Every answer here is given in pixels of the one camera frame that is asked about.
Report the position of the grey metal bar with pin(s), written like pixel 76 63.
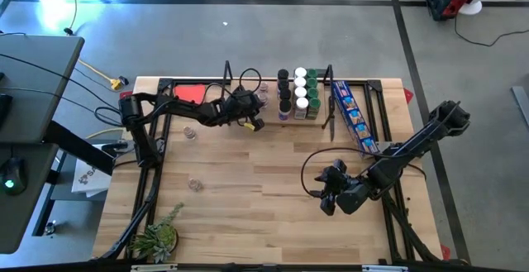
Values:
pixel 521 102

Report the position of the white printed paper sheet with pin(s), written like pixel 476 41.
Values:
pixel 89 179

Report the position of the black kitchen knife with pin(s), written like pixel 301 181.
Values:
pixel 332 131

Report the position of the blue cracker box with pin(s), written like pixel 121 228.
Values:
pixel 355 115

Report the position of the wooden shelf with black frame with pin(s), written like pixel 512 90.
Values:
pixel 270 117

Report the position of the silver bracket strip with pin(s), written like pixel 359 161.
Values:
pixel 153 268
pixel 384 268

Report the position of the black-lid purple-label spice jar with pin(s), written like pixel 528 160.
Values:
pixel 284 106

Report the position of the desk caster wheel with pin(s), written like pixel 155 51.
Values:
pixel 49 227

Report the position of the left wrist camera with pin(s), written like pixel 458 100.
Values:
pixel 244 97

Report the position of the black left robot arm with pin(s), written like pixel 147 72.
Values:
pixel 182 108

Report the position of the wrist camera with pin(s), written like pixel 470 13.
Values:
pixel 244 97
pixel 339 168

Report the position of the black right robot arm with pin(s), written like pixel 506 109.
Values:
pixel 413 144

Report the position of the black keyboard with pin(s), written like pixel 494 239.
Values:
pixel 4 111

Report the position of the black diagonal beam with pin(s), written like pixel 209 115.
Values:
pixel 78 148

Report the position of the potted succulent plant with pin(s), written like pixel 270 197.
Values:
pixel 159 239

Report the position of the black power plug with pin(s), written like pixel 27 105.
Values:
pixel 123 80

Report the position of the black metal rig frame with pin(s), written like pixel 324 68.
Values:
pixel 165 84

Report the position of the black computer mouse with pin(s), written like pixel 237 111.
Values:
pixel 13 177

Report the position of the red paper folder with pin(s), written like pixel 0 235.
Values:
pixel 190 92

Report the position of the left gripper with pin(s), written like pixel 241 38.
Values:
pixel 239 106

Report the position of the grey office desk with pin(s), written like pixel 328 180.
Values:
pixel 37 69

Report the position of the yellow tape tag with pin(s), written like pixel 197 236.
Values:
pixel 249 126

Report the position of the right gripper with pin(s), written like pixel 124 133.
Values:
pixel 351 197

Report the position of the red corner bracket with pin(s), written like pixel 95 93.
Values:
pixel 408 96
pixel 445 252
pixel 126 94

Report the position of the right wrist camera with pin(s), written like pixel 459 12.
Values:
pixel 339 168

